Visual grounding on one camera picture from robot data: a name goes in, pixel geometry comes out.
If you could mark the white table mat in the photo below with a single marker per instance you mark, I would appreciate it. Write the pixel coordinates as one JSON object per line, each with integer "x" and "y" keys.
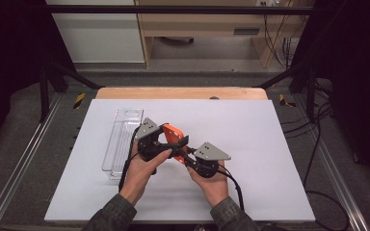
{"x": 253, "y": 134}

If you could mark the white power strip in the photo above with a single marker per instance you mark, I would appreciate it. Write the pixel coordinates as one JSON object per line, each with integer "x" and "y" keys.
{"x": 269, "y": 2}

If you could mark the yellow clamp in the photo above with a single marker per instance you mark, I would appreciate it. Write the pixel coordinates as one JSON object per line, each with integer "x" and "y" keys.
{"x": 284, "y": 101}
{"x": 79, "y": 101}

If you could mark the light wooden desk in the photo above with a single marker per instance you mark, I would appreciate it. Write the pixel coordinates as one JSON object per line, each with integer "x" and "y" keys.
{"x": 199, "y": 24}

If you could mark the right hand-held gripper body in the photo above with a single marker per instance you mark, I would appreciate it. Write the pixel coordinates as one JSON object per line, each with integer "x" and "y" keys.
{"x": 210, "y": 152}

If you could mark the black curtain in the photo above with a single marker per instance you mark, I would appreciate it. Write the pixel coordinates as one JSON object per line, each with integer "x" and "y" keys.
{"x": 356, "y": 80}
{"x": 9, "y": 64}

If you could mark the yellow clamp left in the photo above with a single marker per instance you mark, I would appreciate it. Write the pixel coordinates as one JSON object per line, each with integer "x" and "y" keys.
{"x": 79, "y": 101}

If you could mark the black horizontal frame bar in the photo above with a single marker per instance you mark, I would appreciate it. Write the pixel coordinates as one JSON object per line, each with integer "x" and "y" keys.
{"x": 179, "y": 9}

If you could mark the person's right hand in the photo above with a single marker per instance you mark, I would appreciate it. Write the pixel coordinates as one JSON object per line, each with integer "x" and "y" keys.
{"x": 213, "y": 187}

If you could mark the orange plastic piece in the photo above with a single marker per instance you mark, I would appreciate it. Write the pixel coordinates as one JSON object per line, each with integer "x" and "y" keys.
{"x": 171, "y": 133}

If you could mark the black metal frame strut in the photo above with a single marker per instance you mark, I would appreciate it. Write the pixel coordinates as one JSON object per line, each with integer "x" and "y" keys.
{"x": 44, "y": 93}
{"x": 310, "y": 93}

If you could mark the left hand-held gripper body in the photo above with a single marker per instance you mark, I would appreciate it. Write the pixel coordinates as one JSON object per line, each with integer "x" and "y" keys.
{"x": 146, "y": 130}

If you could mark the clear plastic packaging case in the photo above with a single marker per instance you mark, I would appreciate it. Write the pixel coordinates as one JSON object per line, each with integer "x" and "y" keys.
{"x": 122, "y": 141}

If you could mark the yellow clamp right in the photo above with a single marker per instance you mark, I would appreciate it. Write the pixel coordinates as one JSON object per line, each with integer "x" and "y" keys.
{"x": 284, "y": 101}

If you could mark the wooden table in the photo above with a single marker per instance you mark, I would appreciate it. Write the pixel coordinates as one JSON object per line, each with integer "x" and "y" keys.
{"x": 179, "y": 93}

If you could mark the white partition panel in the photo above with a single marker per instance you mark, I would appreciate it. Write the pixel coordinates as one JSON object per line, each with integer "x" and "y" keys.
{"x": 99, "y": 38}

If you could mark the person's left hand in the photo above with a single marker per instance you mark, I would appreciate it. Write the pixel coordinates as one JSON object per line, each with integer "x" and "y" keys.
{"x": 138, "y": 176}

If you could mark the aluminium floor rail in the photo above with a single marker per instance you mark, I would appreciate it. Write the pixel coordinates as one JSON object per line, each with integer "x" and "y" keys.
{"x": 16, "y": 179}
{"x": 340, "y": 183}

